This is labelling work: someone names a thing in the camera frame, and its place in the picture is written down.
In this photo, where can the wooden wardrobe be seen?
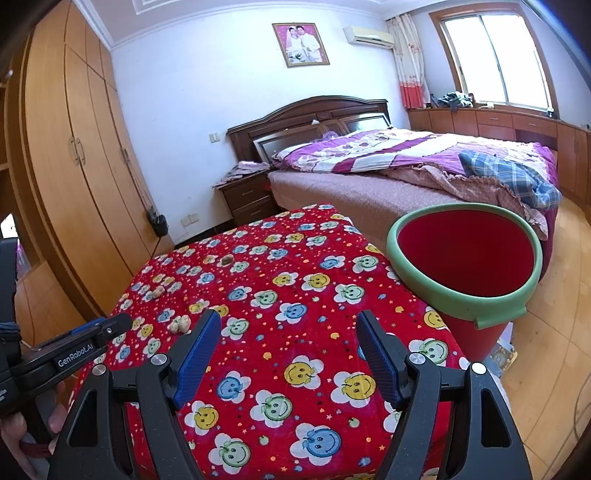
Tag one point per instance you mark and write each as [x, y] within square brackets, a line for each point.
[69, 115]

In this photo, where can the red bucket with green rim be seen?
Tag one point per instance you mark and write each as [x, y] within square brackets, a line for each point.
[461, 249]

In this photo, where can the low wooden cabinet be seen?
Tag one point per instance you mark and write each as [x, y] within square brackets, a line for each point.
[489, 122]

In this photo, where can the wooden framed window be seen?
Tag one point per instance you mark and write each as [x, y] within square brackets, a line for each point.
[494, 60]

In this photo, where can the white and red curtain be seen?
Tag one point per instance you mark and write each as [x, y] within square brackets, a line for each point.
[411, 64]

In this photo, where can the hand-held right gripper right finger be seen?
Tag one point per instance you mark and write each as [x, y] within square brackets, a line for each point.
[378, 360]

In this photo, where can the pink bed mattress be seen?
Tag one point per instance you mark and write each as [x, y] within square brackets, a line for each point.
[332, 194]

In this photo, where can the framed wedding photo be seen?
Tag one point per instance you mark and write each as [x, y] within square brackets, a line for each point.
[301, 45]

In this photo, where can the blue plaid cloth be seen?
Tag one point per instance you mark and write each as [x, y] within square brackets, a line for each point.
[503, 170]

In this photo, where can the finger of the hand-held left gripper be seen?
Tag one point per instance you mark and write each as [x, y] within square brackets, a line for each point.
[111, 330]
[87, 325]

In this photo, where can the dark wooden headboard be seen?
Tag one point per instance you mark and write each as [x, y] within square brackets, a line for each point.
[295, 120]

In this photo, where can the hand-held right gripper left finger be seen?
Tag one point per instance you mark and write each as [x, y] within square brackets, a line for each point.
[196, 360]

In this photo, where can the pink folded clothes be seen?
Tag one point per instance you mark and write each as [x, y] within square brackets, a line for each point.
[240, 170]

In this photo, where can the dark wooden nightstand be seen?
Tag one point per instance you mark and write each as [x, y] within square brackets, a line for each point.
[247, 198]

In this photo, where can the pale peanut shells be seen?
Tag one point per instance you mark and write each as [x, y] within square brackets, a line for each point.
[179, 324]

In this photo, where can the person's left hand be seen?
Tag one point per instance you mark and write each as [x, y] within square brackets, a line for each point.
[11, 443]

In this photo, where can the white wall air conditioner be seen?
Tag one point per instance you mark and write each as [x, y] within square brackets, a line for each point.
[369, 36]

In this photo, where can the pink ruffled blanket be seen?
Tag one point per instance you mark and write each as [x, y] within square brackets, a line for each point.
[461, 189]

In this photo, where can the white wall outlet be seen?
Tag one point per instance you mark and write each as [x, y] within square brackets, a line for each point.
[190, 219]

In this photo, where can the red smiley flower tablecloth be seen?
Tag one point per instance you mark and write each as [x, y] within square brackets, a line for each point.
[286, 286]

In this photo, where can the dark clothes pile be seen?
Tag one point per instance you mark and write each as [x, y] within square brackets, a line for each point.
[455, 99]

